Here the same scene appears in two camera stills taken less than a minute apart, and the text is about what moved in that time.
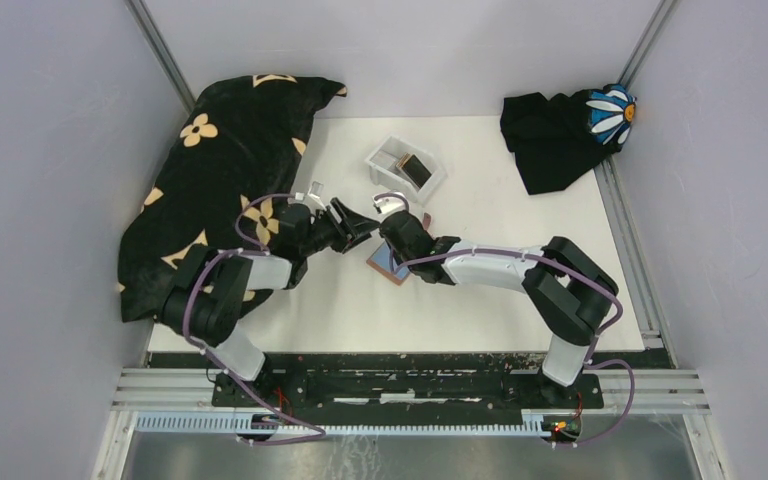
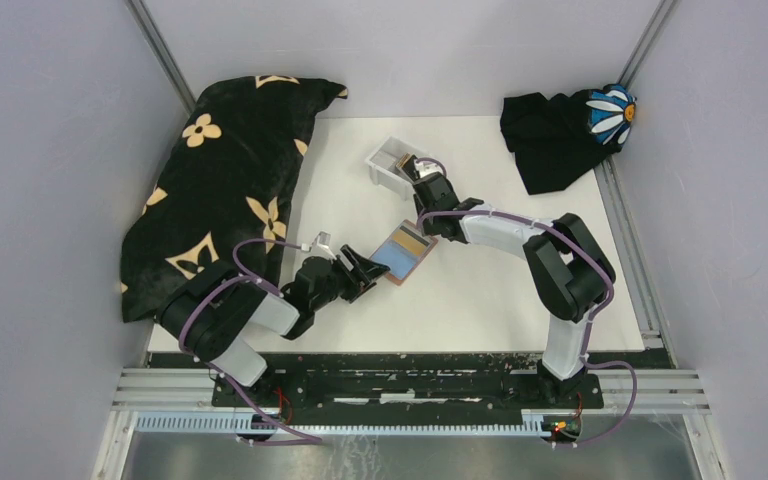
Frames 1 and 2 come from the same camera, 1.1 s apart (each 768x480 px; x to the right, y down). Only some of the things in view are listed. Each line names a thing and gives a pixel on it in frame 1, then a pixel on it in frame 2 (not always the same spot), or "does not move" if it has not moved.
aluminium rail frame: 162,400 does not move
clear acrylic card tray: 405,166 does not move
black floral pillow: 238,156 does not move
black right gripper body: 399,256 to 429,225
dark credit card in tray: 416,171 does not move
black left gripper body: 324,233 to 333,291
